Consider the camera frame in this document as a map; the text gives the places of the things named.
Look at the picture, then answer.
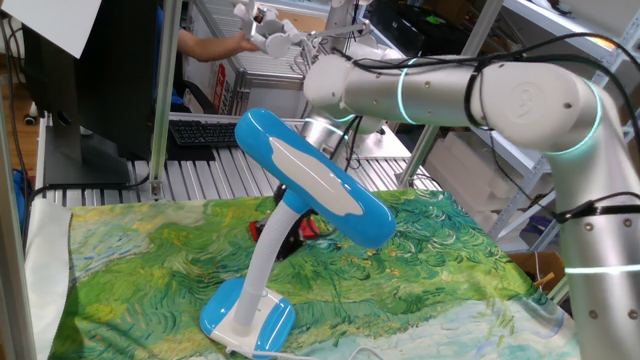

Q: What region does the person in blue shirt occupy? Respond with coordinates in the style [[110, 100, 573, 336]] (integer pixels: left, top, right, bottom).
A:
[[155, 7, 185, 114]]

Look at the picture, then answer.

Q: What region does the brown cardboard box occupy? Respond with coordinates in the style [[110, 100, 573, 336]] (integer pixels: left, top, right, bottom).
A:
[[507, 251, 569, 296]]

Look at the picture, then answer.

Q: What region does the blue cloth bundle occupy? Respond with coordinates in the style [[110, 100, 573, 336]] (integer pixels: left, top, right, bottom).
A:
[[522, 213, 561, 245]]

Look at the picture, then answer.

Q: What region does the silver teleoperation linkage arm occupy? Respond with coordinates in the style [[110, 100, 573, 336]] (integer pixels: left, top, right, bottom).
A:
[[294, 0, 376, 76]]

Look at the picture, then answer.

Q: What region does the silver metal case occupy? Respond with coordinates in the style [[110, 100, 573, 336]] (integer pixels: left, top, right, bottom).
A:
[[212, 62, 314, 121]]

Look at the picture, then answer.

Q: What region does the aluminium frame post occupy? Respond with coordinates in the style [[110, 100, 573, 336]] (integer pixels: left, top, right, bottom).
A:
[[396, 0, 506, 190], [0, 84, 37, 360], [547, 274, 571, 304], [148, 0, 184, 201]]

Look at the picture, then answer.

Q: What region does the blue and white desk lamp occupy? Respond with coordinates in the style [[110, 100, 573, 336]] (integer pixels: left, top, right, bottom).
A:
[[198, 108, 397, 360]]

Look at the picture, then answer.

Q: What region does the white teleoperation handle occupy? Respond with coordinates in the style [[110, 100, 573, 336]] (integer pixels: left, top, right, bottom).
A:
[[232, 0, 307, 60]]

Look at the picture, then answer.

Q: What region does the bare person forearm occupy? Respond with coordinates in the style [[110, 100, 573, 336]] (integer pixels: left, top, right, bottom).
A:
[[177, 28, 242, 63]]

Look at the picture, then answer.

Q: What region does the white foam block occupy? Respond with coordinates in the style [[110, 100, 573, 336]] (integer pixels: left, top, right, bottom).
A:
[[424, 132, 511, 226]]

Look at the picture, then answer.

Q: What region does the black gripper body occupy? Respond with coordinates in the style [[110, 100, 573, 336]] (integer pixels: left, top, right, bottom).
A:
[[292, 209, 321, 240]]

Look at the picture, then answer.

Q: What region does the red peg board toy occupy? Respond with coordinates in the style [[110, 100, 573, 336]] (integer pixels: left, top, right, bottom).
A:
[[248, 217, 321, 242]]

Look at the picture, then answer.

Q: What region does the grey metal shelf rack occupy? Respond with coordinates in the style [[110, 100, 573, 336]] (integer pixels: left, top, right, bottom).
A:
[[452, 0, 640, 254]]

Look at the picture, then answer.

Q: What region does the painted landscape tablecloth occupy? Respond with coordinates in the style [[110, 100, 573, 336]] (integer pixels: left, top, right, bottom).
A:
[[24, 188, 591, 360]]

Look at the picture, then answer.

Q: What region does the black computer monitor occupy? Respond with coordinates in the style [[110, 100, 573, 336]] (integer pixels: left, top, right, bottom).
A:
[[22, 0, 161, 187]]

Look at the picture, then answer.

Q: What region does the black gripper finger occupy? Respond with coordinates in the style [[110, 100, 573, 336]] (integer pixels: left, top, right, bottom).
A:
[[273, 234, 296, 262], [287, 234, 309, 259]]

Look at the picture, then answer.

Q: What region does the black keyboard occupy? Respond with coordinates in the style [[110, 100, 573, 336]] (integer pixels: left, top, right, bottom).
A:
[[168, 118, 241, 149]]

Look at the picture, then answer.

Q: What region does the white paper sheet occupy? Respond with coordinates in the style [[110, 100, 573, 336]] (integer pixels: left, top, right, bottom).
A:
[[0, 0, 104, 60]]

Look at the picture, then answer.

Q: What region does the black office chair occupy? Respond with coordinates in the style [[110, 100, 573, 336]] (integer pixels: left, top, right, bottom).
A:
[[180, 79, 217, 115]]

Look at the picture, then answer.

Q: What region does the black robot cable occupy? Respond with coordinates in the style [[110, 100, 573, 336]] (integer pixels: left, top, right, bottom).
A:
[[329, 32, 640, 226]]

